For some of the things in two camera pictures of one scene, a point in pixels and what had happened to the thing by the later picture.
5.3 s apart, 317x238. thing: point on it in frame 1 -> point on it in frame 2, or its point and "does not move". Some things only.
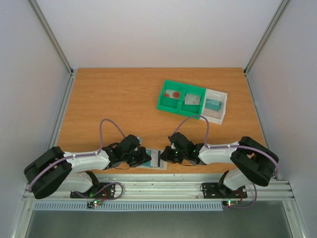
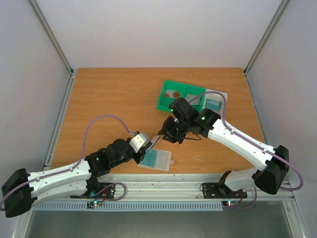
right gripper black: [169, 154] -> [172, 130]
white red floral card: [190, 99] does not move
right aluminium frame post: [281, 9] does not move
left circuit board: [90, 205] does not move
